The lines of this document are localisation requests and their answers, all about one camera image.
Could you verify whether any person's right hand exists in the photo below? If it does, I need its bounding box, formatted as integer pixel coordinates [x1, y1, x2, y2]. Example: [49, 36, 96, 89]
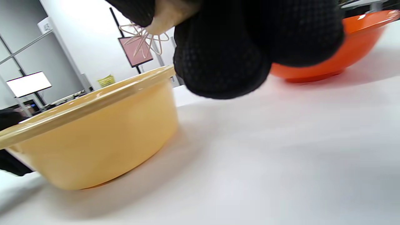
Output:
[105, 0, 346, 100]

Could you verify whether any person's left hand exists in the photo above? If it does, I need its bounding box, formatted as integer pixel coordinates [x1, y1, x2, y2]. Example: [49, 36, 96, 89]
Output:
[0, 109, 33, 177]

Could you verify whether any wire whisk with wooden handle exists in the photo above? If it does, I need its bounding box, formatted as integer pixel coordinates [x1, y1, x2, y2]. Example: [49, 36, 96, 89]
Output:
[119, 0, 200, 58]

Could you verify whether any yellow plastic basin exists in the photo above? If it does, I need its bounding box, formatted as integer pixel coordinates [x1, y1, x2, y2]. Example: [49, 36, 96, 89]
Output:
[0, 65, 179, 190]

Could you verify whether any orange plastic bowl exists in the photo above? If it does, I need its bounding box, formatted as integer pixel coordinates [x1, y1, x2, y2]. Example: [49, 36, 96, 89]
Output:
[270, 9, 400, 83]

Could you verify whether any bright white monitor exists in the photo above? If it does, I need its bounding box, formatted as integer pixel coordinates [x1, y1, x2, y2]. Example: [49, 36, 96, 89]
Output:
[6, 71, 53, 98]

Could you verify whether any computer monitor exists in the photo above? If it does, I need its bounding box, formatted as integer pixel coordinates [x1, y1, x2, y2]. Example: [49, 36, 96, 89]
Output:
[118, 36, 154, 68]

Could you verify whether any yellow plastic basket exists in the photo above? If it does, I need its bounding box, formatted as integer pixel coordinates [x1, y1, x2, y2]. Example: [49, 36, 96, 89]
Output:
[97, 74, 115, 88]

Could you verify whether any black monitor pole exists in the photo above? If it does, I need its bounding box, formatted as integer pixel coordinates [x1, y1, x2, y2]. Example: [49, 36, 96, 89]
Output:
[109, 7, 143, 74]

